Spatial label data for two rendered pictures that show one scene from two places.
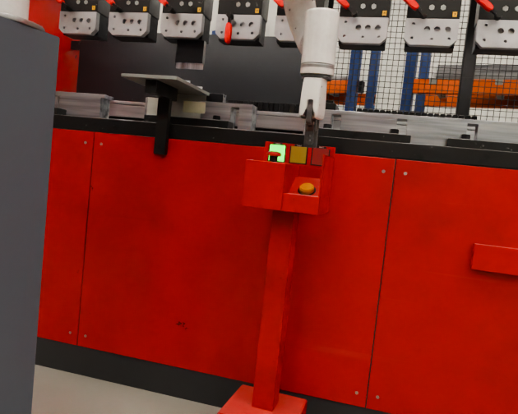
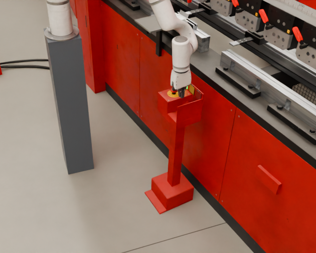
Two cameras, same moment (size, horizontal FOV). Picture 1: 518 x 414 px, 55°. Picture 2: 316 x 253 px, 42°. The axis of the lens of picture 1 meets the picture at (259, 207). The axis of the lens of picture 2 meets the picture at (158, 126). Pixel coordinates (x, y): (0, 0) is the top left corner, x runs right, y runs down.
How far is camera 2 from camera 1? 1.76 m
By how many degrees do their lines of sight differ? 52
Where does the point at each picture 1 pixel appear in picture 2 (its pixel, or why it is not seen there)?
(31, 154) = (76, 81)
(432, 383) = (239, 209)
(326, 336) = (208, 166)
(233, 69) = not seen: outside the picture
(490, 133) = (295, 109)
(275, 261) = (172, 135)
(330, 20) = (178, 49)
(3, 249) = (71, 110)
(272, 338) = (171, 162)
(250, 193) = (159, 106)
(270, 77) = not seen: outside the picture
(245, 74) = not seen: outside the picture
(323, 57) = (176, 65)
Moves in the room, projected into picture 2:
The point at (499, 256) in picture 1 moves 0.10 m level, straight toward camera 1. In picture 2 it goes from (265, 177) to (247, 182)
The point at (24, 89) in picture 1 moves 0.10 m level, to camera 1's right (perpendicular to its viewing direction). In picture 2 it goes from (69, 61) to (80, 68)
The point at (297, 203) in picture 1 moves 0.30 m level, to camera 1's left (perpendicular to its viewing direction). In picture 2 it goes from (170, 120) to (132, 97)
